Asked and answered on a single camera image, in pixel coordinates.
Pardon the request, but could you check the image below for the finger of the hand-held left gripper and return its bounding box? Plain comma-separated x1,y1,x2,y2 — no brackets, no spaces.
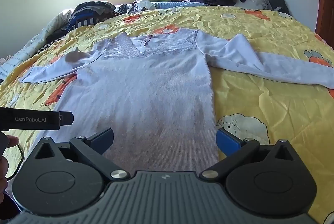
58,111,75,126

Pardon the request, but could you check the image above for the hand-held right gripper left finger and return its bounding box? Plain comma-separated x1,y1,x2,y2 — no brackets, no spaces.
33,128,130,181

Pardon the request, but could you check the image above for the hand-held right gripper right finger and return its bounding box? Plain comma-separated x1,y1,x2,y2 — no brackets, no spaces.
199,128,301,180

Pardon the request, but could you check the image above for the lavender knit sweater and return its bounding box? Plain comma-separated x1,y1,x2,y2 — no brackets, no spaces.
19,29,334,172

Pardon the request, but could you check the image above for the pile of dark folded clothes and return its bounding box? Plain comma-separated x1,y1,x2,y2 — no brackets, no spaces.
67,1,117,32

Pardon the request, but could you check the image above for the person's left hand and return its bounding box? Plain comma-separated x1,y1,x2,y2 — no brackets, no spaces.
0,136,20,204

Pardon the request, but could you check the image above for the yellow carrot print blanket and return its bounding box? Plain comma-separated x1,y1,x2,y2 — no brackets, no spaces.
0,2,334,224

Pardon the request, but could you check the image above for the white printed quilt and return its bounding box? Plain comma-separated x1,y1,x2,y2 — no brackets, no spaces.
0,10,74,81

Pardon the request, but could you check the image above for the white crumpled plastic bag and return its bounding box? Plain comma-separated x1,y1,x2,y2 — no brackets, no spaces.
129,0,156,15

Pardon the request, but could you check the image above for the clear plastic bag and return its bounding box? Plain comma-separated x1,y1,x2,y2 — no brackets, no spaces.
233,0,273,11

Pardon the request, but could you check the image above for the blue knitted blanket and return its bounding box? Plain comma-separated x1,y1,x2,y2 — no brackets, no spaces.
151,0,210,8

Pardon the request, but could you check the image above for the black bag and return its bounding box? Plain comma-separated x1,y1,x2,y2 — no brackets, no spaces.
263,0,291,15

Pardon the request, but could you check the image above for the black cable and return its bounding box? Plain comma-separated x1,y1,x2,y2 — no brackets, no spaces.
5,144,24,181

